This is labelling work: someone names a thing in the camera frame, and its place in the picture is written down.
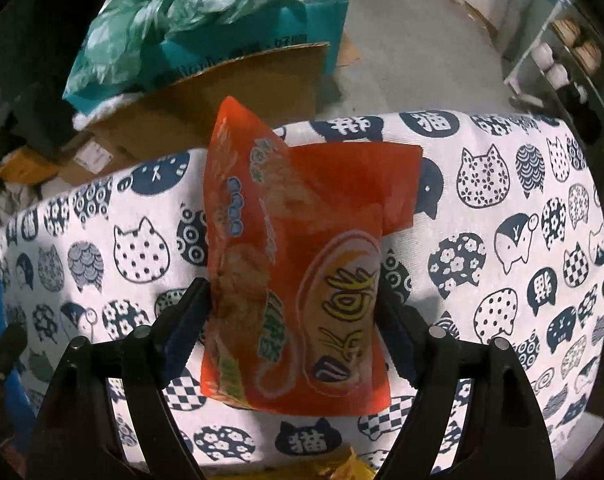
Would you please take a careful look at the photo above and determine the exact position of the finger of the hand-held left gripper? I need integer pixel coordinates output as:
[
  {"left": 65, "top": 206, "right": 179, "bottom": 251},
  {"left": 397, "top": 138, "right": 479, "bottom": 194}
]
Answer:
[{"left": 0, "top": 324, "right": 29, "bottom": 377}]

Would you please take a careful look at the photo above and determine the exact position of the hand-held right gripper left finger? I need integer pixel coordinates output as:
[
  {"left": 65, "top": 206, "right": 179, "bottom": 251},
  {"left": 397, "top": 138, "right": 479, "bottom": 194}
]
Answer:
[{"left": 26, "top": 277, "right": 211, "bottom": 480}]

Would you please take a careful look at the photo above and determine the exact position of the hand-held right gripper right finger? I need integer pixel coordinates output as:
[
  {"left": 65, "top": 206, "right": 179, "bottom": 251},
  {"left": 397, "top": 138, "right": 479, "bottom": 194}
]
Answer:
[{"left": 376, "top": 285, "right": 556, "bottom": 480}]

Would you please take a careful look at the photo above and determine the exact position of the red snack bag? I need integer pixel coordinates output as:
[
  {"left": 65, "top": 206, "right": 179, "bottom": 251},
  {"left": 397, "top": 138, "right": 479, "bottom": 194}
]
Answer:
[{"left": 200, "top": 96, "right": 424, "bottom": 417}]

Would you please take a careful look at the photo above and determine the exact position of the blue box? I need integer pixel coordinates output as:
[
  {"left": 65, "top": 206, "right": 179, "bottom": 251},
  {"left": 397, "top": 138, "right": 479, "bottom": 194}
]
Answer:
[{"left": 0, "top": 270, "right": 39, "bottom": 442}]

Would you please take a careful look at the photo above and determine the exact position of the cat print tablecloth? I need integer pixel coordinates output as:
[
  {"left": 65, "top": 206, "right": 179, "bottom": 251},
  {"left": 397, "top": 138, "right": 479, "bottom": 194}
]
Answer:
[{"left": 0, "top": 110, "right": 604, "bottom": 480}]

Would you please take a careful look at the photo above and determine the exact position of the yellow padded envelope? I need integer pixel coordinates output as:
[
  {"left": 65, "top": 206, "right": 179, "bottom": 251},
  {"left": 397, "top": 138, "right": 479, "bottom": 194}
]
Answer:
[{"left": 0, "top": 147, "right": 59, "bottom": 187}]

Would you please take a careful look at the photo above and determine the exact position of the small labelled cardboard box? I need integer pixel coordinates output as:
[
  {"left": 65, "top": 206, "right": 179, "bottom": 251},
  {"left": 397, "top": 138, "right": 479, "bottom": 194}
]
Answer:
[{"left": 57, "top": 132, "right": 134, "bottom": 187}]

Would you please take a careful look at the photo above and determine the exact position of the brown cardboard box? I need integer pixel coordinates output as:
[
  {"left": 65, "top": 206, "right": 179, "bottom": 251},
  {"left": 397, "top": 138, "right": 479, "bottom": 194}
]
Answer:
[{"left": 89, "top": 42, "right": 331, "bottom": 162}]

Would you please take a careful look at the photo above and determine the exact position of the white shelf rack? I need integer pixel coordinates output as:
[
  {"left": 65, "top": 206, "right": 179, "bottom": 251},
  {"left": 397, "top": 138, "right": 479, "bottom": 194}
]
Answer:
[{"left": 504, "top": 0, "right": 604, "bottom": 132}]

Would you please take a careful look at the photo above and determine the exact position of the flat cardboard piece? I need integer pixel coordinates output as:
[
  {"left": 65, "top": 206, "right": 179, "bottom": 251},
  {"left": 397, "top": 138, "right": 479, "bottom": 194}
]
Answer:
[{"left": 334, "top": 32, "right": 364, "bottom": 69}]

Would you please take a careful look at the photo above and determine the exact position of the teal box with plastic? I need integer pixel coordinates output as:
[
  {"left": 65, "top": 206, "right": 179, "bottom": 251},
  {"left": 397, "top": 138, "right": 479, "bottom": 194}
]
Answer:
[{"left": 62, "top": 0, "right": 354, "bottom": 117}]

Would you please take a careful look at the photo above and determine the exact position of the white rounded object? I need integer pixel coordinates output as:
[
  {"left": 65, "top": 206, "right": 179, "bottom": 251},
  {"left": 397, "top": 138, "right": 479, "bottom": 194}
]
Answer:
[
  {"left": 546, "top": 64, "right": 573, "bottom": 91},
  {"left": 531, "top": 42, "right": 555, "bottom": 70}
]

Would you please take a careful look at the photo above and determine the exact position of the teal cardboard box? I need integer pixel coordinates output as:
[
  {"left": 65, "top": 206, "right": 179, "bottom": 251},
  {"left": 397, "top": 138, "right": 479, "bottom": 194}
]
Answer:
[{"left": 147, "top": 0, "right": 351, "bottom": 92}]

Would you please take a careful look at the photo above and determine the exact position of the tan rounded object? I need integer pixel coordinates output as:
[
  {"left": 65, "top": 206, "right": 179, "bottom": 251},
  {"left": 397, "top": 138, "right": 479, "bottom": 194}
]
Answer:
[
  {"left": 576, "top": 42, "right": 604, "bottom": 72},
  {"left": 552, "top": 19, "right": 579, "bottom": 45}
]

